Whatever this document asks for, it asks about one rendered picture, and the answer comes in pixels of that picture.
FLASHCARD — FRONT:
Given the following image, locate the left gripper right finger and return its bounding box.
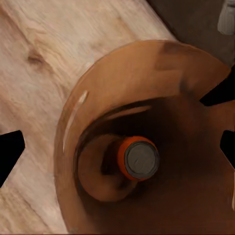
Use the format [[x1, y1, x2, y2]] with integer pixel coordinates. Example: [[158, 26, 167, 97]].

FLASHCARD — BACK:
[[220, 130, 235, 168]]

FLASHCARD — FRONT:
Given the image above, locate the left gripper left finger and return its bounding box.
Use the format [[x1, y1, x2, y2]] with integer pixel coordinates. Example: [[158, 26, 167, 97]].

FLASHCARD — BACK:
[[0, 130, 25, 188]]

